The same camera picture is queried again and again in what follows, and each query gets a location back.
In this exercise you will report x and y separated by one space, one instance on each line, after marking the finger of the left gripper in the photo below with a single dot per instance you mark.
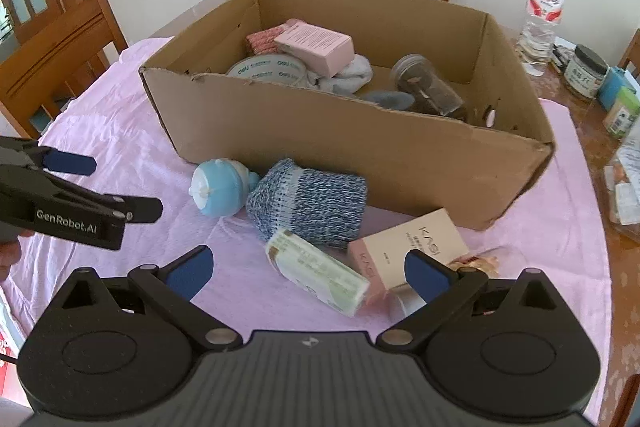
29 153
33 195

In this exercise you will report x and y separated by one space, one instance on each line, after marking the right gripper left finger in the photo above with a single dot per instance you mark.
169 290

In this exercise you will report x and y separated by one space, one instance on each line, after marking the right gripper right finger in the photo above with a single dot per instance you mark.
446 293

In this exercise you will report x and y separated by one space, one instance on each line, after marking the clear jar golden capsules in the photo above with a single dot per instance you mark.
427 278

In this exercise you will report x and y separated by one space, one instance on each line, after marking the beige Kagi carton box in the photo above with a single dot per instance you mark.
380 257

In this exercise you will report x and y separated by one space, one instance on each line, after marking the light blue round toy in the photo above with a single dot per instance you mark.
220 187

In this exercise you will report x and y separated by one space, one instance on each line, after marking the green white soap box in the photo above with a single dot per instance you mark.
329 280

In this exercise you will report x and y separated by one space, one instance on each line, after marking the blue grey knitted sock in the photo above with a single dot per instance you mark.
324 208

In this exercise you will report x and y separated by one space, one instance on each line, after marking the grey cat figurine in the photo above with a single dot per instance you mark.
394 100

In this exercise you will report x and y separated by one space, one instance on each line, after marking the clear tape roll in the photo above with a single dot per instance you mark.
278 68

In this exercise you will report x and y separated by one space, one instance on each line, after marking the pink knitted sock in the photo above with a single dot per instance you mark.
264 41

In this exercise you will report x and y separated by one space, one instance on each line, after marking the jar of dark cookies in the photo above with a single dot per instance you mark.
432 94

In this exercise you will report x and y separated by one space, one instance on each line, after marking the white blue sock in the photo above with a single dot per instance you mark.
347 81

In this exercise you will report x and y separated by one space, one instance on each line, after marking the pink carton box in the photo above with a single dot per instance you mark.
324 51

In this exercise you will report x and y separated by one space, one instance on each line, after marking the wooden chair left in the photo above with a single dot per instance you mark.
63 58

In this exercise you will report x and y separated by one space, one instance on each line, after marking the pink table cloth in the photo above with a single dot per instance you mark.
555 226

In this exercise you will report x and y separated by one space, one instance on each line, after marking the open cardboard box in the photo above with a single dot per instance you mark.
413 163

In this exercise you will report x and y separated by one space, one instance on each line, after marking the large clear jar black lid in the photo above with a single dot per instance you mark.
622 182

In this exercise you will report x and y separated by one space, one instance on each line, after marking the green lid small bottle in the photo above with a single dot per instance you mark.
622 114

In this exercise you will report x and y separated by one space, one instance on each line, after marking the small dark lid jar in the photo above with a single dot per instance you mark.
585 72

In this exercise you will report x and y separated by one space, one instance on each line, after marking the blue container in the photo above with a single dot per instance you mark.
615 79

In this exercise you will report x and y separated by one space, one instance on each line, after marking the wooden chair right back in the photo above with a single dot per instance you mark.
631 57

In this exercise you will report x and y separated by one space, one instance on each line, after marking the plastic water bottle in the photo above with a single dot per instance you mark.
536 38

